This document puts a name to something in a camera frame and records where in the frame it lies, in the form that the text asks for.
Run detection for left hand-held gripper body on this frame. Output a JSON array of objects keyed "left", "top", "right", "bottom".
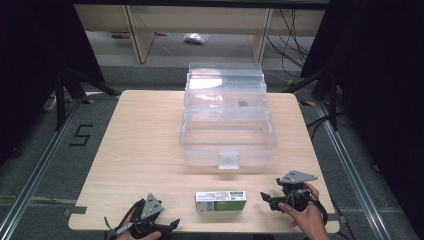
[{"left": 128, "top": 192, "right": 165, "bottom": 240}]

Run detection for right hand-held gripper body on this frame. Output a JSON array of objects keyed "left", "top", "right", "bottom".
[{"left": 275, "top": 170, "right": 319, "bottom": 213}]

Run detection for green and white carton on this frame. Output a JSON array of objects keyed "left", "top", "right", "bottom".
[{"left": 194, "top": 190, "right": 248, "bottom": 214}]

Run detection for clear plastic storage box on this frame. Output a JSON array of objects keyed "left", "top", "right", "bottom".
[{"left": 179, "top": 61, "right": 279, "bottom": 171}]

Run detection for person's left hand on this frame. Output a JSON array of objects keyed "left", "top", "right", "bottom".
[{"left": 116, "top": 207, "right": 162, "bottom": 240}]

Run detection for person's right hand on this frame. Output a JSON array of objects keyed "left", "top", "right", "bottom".
[{"left": 277, "top": 182, "right": 330, "bottom": 240}]

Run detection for black metal stand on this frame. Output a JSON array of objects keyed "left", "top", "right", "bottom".
[
  {"left": 54, "top": 65, "right": 120, "bottom": 132},
  {"left": 281, "top": 65, "right": 342, "bottom": 132}
]

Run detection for black curtain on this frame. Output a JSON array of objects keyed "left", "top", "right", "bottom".
[
  {"left": 300, "top": 0, "right": 424, "bottom": 231},
  {"left": 0, "top": 0, "right": 106, "bottom": 168}
]

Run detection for small silver object on shelf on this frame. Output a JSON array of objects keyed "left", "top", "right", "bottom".
[{"left": 183, "top": 32, "right": 210, "bottom": 45}]

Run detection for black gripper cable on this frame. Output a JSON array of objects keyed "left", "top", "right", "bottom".
[{"left": 308, "top": 189, "right": 330, "bottom": 226}]

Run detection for grey gripper strap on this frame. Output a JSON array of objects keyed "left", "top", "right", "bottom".
[{"left": 103, "top": 216, "right": 135, "bottom": 237}]

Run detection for metal floor rail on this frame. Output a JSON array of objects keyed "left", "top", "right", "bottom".
[
  {"left": 315, "top": 100, "right": 404, "bottom": 240},
  {"left": 0, "top": 96, "right": 85, "bottom": 234}
]

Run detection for black floor cables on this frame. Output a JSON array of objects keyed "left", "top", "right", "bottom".
[{"left": 265, "top": 8, "right": 312, "bottom": 70}]

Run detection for white floor cable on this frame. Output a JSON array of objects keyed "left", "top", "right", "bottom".
[{"left": 42, "top": 93, "right": 59, "bottom": 112}]

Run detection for light wooden shelf frame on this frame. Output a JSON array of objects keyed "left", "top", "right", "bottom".
[{"left": 74, "top": 4, "right": 326, "bottom": 64}]

